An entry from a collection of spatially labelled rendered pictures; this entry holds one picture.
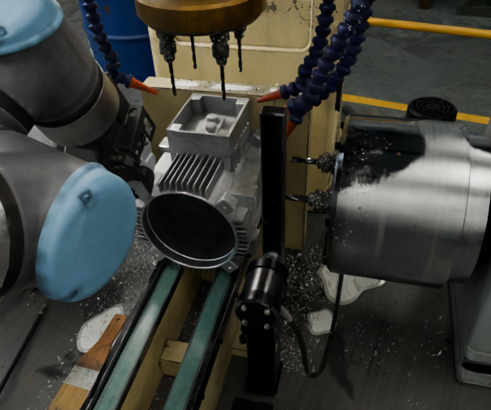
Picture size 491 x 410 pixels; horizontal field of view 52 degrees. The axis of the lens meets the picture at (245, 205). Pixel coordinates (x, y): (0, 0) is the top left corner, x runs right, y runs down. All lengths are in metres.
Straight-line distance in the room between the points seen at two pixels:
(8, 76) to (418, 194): 0.49
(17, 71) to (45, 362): 0.61
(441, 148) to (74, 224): 0.52
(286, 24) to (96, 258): 0.67
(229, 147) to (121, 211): 0.42
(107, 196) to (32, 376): 0.64
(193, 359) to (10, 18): 0.50
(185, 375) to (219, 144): 0.33
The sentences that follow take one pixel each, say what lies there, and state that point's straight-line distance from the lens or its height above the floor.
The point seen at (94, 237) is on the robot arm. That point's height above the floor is 1.32.
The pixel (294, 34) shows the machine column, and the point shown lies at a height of 1.20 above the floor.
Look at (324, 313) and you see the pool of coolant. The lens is 0.94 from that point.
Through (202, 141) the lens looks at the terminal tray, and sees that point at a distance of 0.76.
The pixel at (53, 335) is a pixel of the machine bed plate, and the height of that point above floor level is 0.80.
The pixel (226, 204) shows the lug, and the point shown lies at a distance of 0.71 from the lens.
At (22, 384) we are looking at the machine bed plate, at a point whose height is 0.80.
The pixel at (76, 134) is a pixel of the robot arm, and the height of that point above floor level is 1.27.
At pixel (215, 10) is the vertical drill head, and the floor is 1.33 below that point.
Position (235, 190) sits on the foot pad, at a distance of 0.75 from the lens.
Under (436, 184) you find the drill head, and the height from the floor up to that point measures 1.14.
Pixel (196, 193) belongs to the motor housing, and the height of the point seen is 1.09.
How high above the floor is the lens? 1.53
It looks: 40 degrees down
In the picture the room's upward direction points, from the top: 3 degrees counter-clockwise
